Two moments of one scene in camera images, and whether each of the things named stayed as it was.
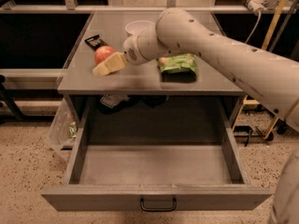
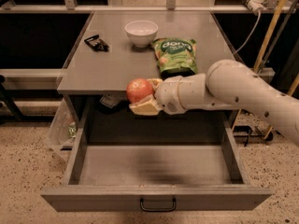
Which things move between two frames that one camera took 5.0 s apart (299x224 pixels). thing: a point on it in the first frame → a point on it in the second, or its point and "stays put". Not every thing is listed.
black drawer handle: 157,209 stays put
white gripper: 132,52 → 167,93
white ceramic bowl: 135,27 stays put
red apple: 102,52 → 138,89
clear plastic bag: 63,129 stays put
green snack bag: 181,67 stays put
